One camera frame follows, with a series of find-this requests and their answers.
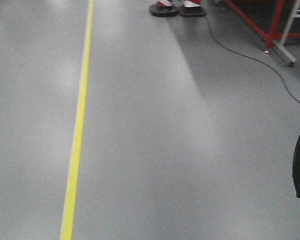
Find grey metal stand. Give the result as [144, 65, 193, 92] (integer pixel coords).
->
[271, 0, 300, 68]

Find right striped traffic cone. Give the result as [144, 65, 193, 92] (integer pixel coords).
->
[179, 0, 207, 17]

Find striped traffic cone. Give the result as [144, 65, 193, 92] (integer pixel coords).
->
[179, 0, 207, 17]
[148, 0, 179, 17]

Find left striped traffic cone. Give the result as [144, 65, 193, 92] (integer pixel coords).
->
[148, 0, 179, 17]

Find red metal frame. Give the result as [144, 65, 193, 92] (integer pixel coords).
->
[218, 0, 297, 52]

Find black floor cable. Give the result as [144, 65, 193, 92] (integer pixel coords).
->
[203, 14, 300, 111]

